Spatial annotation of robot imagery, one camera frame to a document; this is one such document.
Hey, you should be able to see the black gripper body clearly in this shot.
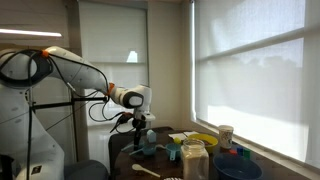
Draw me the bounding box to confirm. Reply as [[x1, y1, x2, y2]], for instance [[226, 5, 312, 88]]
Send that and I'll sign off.
[[132, 119, 146, 130]]

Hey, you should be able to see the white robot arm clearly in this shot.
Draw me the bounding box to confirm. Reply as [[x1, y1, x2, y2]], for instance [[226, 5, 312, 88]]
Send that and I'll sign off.
[[0, 46, 154, 180]]

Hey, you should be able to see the white plastic spoon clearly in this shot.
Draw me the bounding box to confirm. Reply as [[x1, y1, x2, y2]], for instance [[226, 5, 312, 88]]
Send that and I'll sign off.
[[132, 164, 161, 178]]

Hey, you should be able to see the black chair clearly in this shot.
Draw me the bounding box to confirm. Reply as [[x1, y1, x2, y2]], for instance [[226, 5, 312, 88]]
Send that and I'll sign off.
[[108, 132, 134, 180]]

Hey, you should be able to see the yellow lemon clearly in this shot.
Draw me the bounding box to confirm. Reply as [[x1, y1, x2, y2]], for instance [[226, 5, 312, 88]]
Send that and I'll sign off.
[[173, 138, 182, 145]]

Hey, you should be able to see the white paper napkin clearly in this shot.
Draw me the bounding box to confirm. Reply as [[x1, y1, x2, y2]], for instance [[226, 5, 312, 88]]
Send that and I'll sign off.
[[168, 133, 187, 140], [183, 131, 199, 137]]

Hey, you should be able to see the glass jar with white powder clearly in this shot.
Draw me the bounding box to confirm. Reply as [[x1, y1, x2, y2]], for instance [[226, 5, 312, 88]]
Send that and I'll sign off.
[[181, 139, 209, 180]]

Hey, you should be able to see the yellow bowl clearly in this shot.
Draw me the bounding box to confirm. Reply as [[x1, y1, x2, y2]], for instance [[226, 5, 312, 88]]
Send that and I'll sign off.
[[189, 134, 218, 154]]

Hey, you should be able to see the patterned paper cup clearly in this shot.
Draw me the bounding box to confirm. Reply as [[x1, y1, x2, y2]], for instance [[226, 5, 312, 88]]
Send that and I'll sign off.
[[218, 125, 234, 149]]

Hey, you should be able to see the dark blue bowl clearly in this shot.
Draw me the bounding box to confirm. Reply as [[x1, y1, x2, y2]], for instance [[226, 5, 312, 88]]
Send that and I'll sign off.
[[213, 153, 263, 180]]

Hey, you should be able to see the red toy block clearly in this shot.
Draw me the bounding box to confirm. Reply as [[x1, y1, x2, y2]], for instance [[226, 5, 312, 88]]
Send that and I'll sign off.
[[229, 149, 237, 155]]

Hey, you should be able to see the blue toy block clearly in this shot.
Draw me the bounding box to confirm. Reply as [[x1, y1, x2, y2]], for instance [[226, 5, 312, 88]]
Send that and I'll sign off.
[[237, 147, 243, 156]]

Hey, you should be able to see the green toy block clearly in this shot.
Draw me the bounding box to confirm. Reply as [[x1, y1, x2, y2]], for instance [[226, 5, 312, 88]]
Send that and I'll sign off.
[[243, 149, 250, 159]]

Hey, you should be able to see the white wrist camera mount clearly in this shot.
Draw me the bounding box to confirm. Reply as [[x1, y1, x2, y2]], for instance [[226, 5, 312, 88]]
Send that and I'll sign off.
[[135, 112, 155, 121]]

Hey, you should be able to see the black camera stand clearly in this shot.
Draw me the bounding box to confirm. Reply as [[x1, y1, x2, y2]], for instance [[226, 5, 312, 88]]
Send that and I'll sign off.
[[32, 97, 107, 161]]

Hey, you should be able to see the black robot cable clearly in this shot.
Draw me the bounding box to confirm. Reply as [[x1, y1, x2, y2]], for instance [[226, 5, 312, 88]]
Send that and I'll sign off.
[[0, 49, 136, 180]]

